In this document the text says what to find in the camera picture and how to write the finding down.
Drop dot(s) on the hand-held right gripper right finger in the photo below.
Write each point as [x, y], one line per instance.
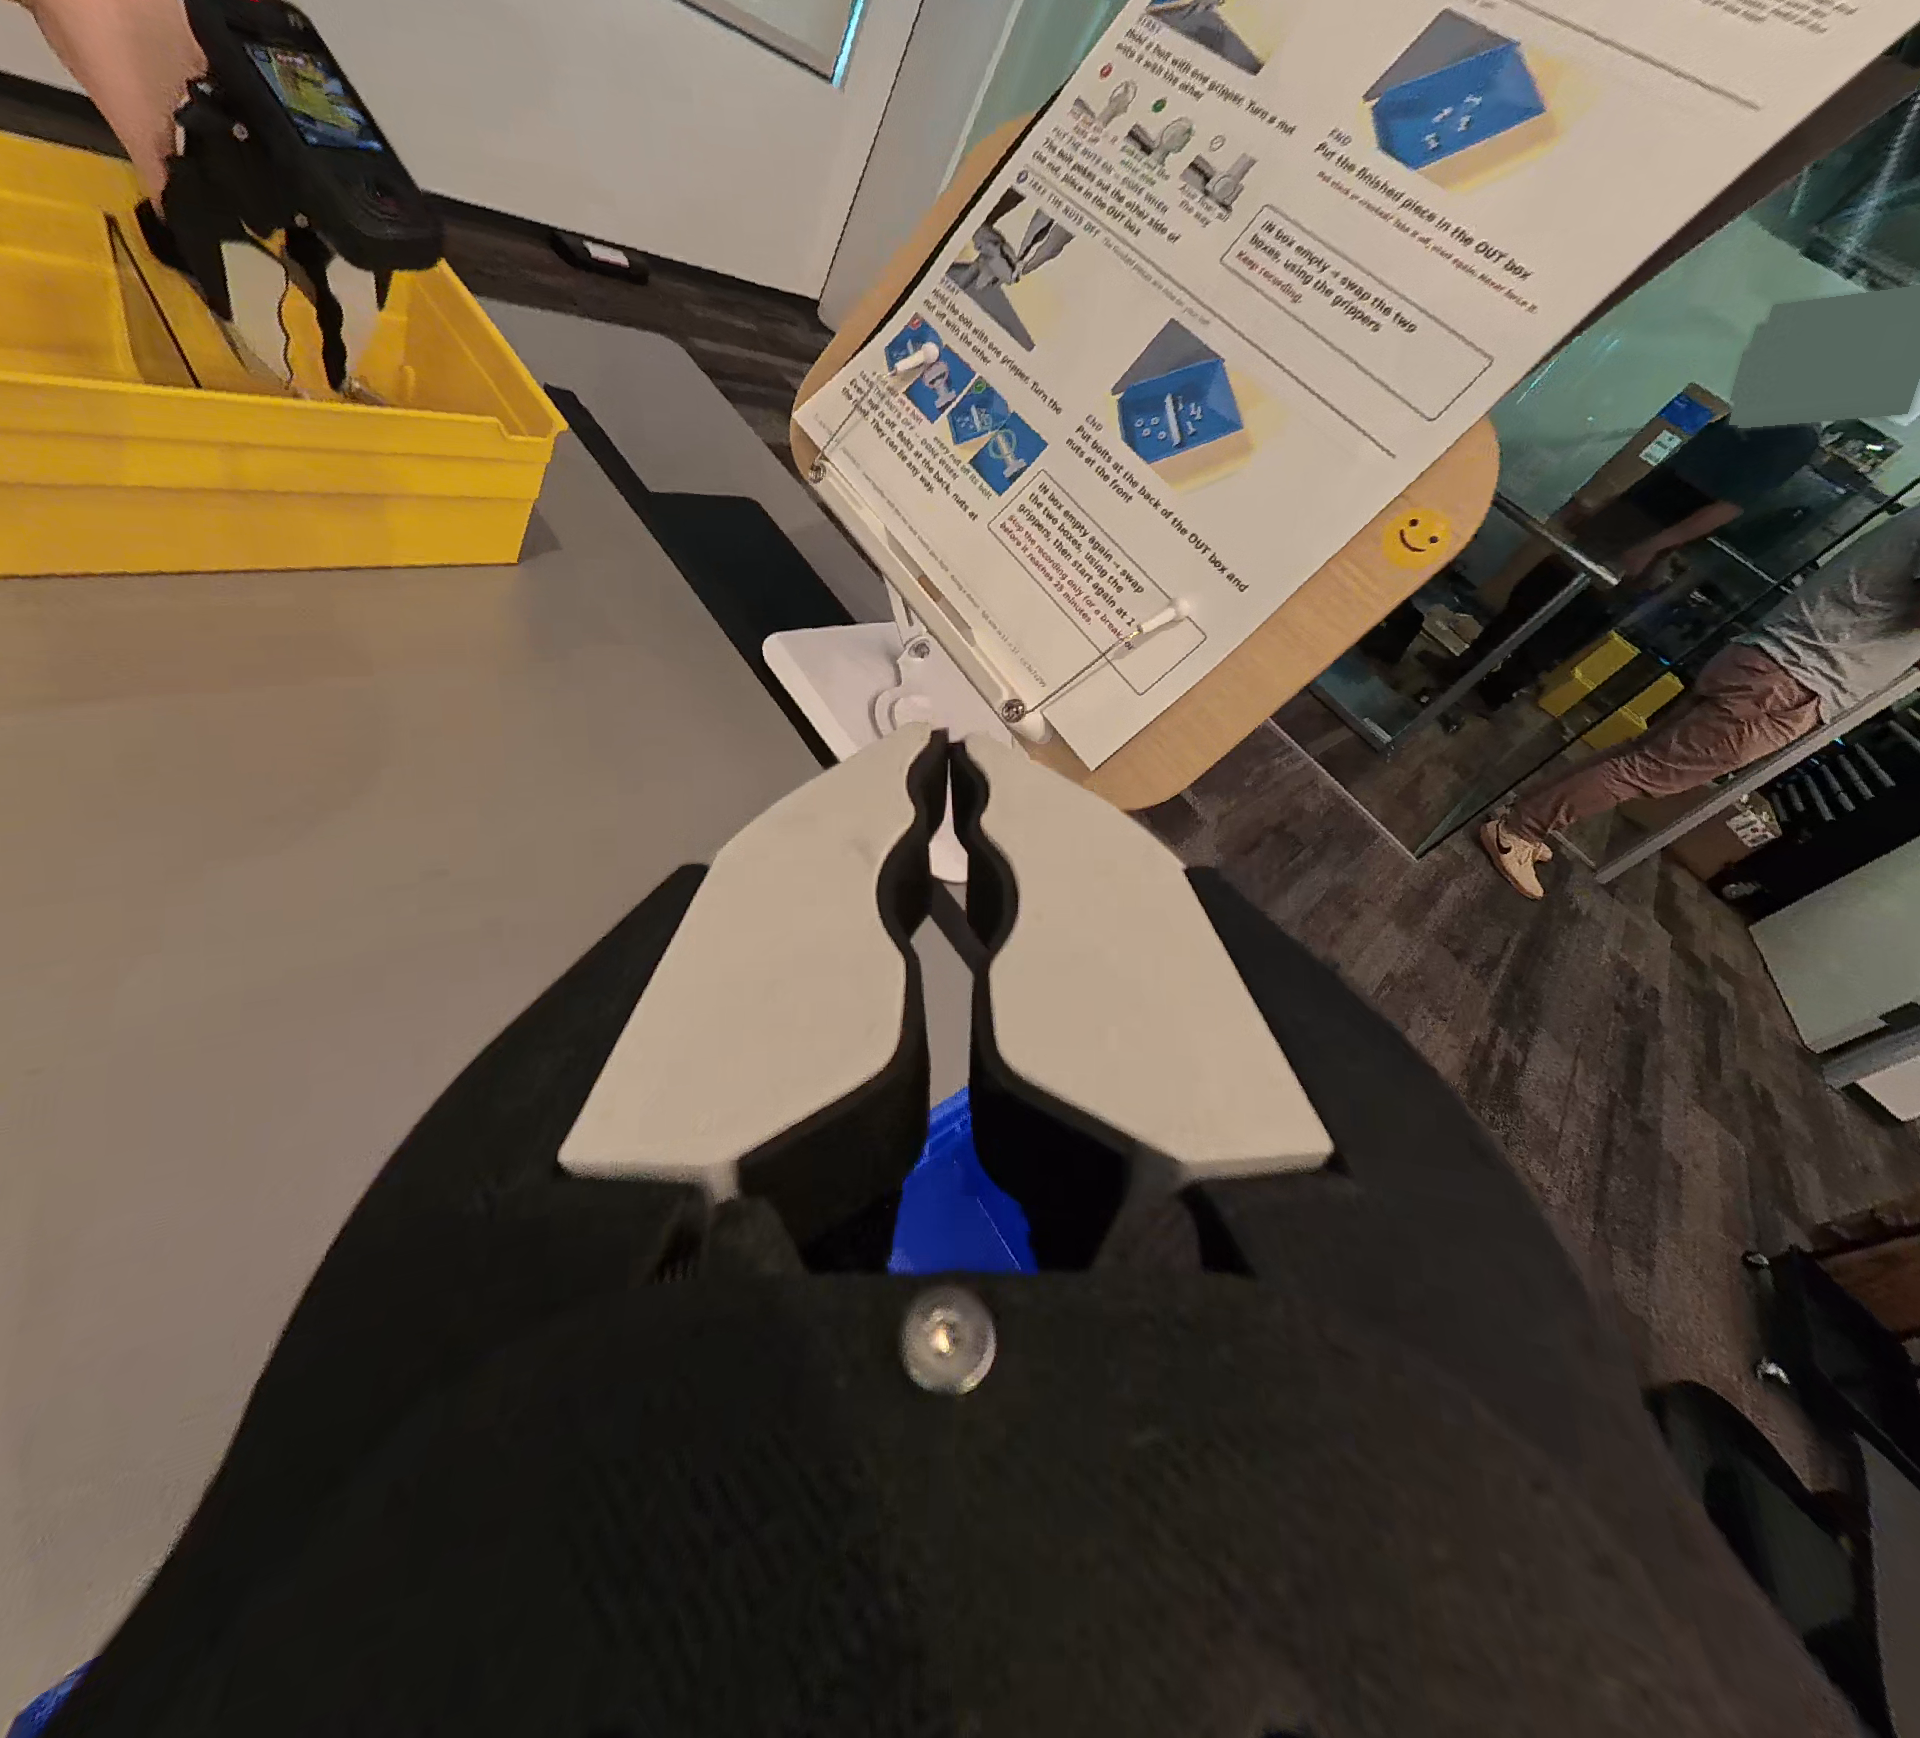
[1156, 1004]

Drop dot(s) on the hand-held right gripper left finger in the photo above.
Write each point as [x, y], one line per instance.
[748, 989]

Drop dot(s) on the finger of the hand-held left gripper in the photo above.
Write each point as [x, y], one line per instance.
[344, 329]
[254, 299]

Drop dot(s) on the yellow parts bin with divider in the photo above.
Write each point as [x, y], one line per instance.
[300, 479]

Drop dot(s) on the blue parts bin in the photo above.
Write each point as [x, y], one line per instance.
[946, 1199]

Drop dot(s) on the person's left hand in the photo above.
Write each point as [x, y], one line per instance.
[143, 72]

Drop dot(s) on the grey bin divider plate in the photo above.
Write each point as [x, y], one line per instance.
[151, 313]

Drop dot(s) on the small black floor device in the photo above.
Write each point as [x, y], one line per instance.
[602, 257]

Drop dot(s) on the white stand base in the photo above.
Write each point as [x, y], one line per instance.
[840, 688]

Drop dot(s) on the yellow smiley sticker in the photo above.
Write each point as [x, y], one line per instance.
[1416, 539]

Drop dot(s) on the small yellow bin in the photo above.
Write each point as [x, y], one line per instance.
[1612, 688]

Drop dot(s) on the black swivel chair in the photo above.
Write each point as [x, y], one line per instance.
[1754, 1543]

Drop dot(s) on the glass partition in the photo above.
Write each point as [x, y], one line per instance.
[1650, 343]

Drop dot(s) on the printed instruction sheet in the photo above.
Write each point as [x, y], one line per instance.
[1349, 194]

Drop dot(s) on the black caster frame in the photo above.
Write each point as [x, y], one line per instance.
[1844, 1319]

